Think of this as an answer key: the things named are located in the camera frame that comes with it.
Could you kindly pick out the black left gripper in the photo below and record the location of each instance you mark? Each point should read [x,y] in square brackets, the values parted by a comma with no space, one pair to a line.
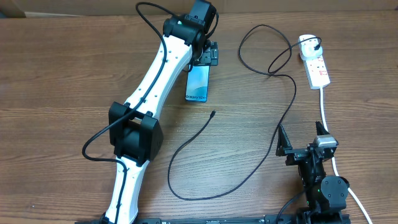
[210,55]

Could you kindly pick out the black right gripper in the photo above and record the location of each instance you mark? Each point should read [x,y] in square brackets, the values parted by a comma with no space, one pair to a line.
[295,155]

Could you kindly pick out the Samsung Galaxy smartphone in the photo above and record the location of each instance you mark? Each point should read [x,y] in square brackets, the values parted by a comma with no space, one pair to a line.
[197,84]

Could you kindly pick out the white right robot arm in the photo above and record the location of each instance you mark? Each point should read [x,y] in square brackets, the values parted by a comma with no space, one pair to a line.
[326,194]

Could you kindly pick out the white power strip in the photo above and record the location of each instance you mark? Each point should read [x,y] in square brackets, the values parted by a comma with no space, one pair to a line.
[317,73]

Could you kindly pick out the white USB wall charger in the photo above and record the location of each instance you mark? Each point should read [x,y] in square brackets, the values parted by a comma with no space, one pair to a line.
[310,47]

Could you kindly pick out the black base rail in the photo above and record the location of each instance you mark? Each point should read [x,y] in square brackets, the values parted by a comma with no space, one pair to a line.
[267,219]

